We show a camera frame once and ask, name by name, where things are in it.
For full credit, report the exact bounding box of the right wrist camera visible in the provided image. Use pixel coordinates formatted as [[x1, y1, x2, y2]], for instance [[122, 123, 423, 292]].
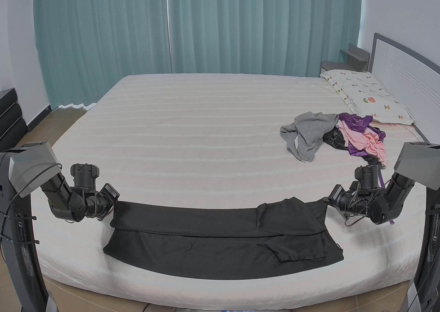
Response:
[[327, 184, 345, 203]]

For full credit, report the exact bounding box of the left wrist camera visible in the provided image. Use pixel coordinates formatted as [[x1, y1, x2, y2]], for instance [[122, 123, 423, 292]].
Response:
[[103, 183, 120, 205]]

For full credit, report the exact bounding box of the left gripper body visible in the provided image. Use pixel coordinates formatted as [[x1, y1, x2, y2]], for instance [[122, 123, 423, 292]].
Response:
[[96, 192, 117, 217]]

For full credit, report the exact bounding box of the black cable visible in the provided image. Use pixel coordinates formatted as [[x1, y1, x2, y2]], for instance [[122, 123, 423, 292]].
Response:
[[0, 163, 63, 246]]

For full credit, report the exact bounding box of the blue-green curtain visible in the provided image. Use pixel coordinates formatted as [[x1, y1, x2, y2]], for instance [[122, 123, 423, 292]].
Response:
[[33, 0, 172, 110], [167, 0, 364, 77]]

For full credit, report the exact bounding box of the white printed pillow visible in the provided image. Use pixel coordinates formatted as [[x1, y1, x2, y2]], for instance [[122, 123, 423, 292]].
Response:
[[319, 69, 415, 125]]

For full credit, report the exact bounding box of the pile of clothes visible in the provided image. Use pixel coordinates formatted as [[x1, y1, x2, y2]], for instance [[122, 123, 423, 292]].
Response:
[[322, 113, 388, 169]]

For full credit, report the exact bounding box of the black garment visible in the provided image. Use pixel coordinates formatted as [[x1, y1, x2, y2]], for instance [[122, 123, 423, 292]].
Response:
[[103, 196, 344, 279]]

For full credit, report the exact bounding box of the dark grey chest of drawers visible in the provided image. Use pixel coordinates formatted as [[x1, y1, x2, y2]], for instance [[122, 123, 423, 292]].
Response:
[[0, 88, 29, 151]]

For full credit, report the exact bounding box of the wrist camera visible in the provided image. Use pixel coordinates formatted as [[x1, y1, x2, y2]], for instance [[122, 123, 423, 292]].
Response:
[[327, 184, 345, 203], [103, 183, 120, 205]]

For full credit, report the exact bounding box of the grey garment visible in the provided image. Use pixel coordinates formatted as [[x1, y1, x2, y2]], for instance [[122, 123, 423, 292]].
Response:
[[280, 112, 341, 163]]

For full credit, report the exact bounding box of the bed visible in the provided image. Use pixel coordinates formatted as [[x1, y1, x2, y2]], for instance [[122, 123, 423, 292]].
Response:
[[32, 32, 440, 300]]

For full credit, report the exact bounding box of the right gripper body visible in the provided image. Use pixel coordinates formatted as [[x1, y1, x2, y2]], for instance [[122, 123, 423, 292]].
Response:
[[331, 194, 352, 215]]

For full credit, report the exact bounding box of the grey bedside table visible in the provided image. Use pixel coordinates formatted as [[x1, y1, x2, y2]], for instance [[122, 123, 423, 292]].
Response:
[[321, 43, 370, 72]]

